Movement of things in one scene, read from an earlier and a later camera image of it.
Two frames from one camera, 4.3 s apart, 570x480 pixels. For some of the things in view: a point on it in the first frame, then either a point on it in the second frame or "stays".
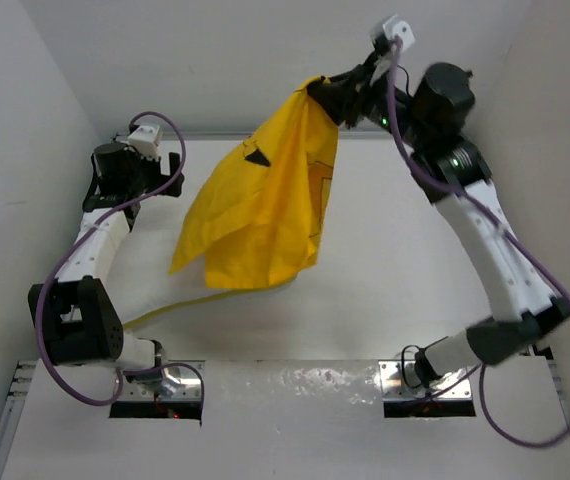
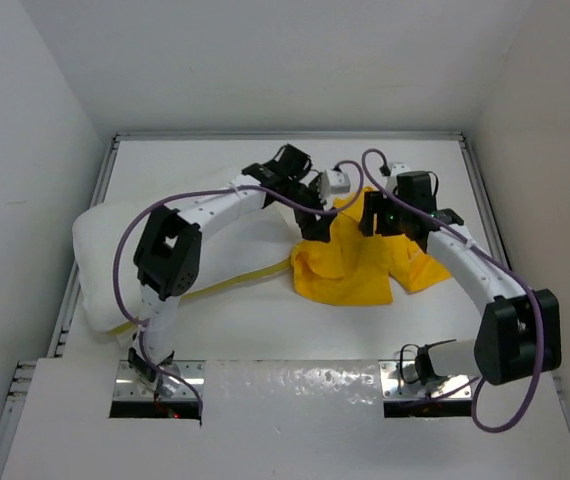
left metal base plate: [173, 384] stays
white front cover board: [292, 420] stays
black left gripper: [154, 165] to [314, 228]
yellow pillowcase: [260, 216] to [354, 266]
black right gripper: [343, 94] to [375, 202]
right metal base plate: [399, 380] stays
